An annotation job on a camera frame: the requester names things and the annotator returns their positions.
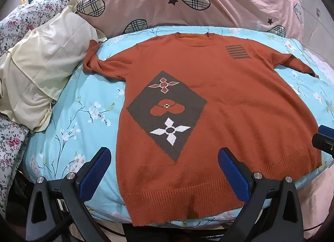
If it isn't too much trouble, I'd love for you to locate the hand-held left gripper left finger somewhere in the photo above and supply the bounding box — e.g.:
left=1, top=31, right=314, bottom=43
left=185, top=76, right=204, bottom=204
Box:
left=25, top=147, right=113, bottom=242

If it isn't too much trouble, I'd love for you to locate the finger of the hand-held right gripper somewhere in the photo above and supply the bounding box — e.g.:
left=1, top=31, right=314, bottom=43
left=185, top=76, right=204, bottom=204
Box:
left=311, top=125, right=334, bottom=159

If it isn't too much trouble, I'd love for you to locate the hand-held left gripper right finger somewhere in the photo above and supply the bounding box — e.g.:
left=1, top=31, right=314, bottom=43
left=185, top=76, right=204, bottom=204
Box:
left=218, top=147, right=305, bottom=242

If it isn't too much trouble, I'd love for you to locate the orange knitted sweater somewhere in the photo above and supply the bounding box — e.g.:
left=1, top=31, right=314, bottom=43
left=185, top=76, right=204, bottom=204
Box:
left=83, top=32, right=322, bottom=227

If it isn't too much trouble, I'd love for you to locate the light blue floral blanket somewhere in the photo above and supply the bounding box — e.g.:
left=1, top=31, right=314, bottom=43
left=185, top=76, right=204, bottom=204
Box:
left=25, top=25, right=334, bottom=228

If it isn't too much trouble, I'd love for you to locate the black bag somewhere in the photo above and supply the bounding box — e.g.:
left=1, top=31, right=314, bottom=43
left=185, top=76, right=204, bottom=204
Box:
left=7, top=170, right=35, bottom=222

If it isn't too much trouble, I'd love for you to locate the cream pillow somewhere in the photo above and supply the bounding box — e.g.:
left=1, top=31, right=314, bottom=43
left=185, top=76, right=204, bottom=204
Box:
left=0, top=5, right=108, bottom=133

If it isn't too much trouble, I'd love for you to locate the white floral bed sheet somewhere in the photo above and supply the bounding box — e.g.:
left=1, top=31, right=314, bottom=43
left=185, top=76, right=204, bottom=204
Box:
left=0, top=0, right=89, bottom=216

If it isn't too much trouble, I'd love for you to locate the black cable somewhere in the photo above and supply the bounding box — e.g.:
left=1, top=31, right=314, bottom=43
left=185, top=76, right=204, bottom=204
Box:
left=34, top=214, right=74, bottom=242

